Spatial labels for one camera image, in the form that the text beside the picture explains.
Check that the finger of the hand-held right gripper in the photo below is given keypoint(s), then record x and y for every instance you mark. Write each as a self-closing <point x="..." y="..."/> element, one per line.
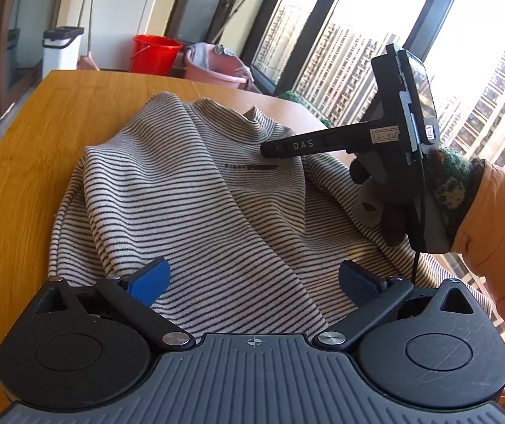
<point x="305" y="145"/>

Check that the person's right hand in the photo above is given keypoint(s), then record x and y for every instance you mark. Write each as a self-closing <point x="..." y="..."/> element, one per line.
<point x="391" y="221"/>

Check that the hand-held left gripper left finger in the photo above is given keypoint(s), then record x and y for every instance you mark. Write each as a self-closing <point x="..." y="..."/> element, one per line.
<point x="152" y="280"/>

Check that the green potted plant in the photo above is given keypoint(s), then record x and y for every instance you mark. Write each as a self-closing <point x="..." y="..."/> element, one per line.
<point x="303" y="101"/>

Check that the black window frame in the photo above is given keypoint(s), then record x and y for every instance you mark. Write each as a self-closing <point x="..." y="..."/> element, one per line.
<point x="305" y="22"/>

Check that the frosted glass door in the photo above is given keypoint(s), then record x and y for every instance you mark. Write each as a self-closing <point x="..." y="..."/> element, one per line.
<point x="190" y="4"/>

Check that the pink plastic basin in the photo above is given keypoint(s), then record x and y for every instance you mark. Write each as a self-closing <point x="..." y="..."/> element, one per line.
<point x="217" y="73"/>

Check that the striped long-sleeve shirt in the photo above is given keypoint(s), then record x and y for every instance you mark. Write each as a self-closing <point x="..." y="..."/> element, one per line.
<point x="217" y="229"/>

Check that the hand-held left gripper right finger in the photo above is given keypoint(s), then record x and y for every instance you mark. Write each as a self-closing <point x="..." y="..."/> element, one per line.
<point x="358" y="280"/>

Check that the grey mop pole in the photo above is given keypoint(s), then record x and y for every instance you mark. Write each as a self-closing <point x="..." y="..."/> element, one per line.
<point x="241" y="6"/>

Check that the red plastic bucket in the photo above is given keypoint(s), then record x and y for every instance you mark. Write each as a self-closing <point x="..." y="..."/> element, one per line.
<point x="153" y="55"/>

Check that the grey cloth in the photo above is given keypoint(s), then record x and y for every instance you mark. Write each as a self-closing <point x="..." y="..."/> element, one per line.
<point x="197" y="55"/>

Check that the white trash bin black lid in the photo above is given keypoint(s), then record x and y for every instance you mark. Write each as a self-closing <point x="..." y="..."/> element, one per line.
<point x="60" y="51"/>

